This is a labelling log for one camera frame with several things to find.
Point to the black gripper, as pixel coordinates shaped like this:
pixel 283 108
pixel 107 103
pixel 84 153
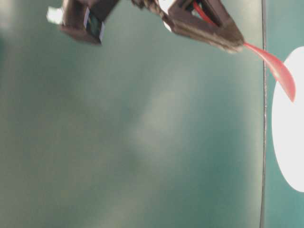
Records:
pixel 203 20

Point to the white round bowl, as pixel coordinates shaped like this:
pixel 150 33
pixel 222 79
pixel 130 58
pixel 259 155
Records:
pixel 288 124

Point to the green table mat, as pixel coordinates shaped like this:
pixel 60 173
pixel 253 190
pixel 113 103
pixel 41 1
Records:
pixel 148 130

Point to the red plastic spoon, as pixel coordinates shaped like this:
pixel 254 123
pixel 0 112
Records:
pixel 278 69

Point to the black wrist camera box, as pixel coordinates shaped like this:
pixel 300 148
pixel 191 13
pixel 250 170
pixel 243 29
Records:
pixel 82 20

